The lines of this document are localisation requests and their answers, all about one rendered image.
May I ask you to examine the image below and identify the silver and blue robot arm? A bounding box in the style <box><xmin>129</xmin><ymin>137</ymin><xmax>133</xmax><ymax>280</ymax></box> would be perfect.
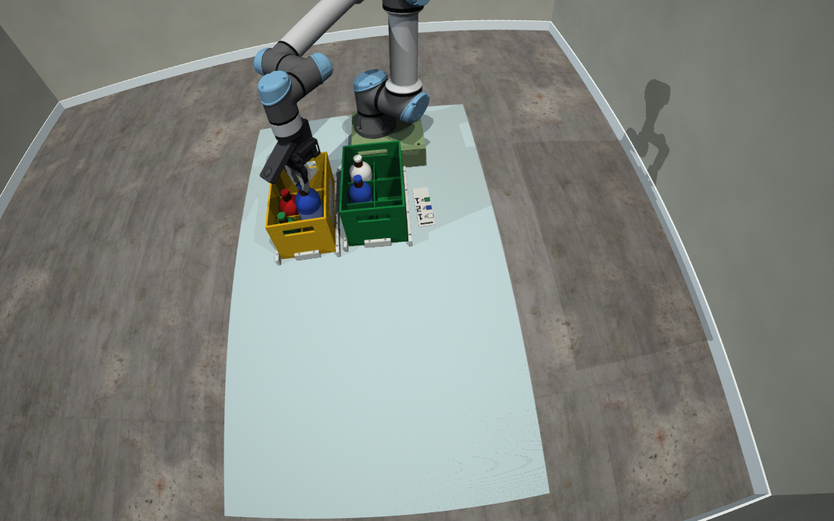
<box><xmin>253</xmin><ymin>0</ymin><xmax>429</xmax><ymax>185</ymax></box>

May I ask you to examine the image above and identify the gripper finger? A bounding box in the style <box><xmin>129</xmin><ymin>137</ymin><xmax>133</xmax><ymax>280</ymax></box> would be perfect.
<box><xmin>284</xmin><ymin>165</ymin><xmax>300</xmax><ymax>186</ymax></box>
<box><xmin>296</xmin><ymin>162</ymin><xmax>317</xmax><ymax>193</ymax></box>

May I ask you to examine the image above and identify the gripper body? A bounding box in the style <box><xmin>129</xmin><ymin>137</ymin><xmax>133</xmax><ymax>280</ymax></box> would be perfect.
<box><xmin>275</xmin><ymin>117</ymin><xmax>321</xmax><ymax>171</ymax></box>

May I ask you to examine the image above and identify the dark green crate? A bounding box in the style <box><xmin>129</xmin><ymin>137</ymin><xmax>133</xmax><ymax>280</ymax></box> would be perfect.
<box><xmin>339</xmin><ymin>145</ymin><xmax>408</xmax><ymax>247</ymax></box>

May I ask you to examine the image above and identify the white bottle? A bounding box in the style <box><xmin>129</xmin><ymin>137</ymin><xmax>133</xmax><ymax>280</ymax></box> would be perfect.
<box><xmin>349</xmin><ymin>155</ymin><xmax>373</xmax><ymax>182</ymax></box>

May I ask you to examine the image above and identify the yellow crate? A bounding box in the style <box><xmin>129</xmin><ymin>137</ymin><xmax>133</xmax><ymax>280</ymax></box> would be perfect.
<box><xmin>265</xmin><ymin>158</ymin><xmax>336</xmax><ymax>259</ymax></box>

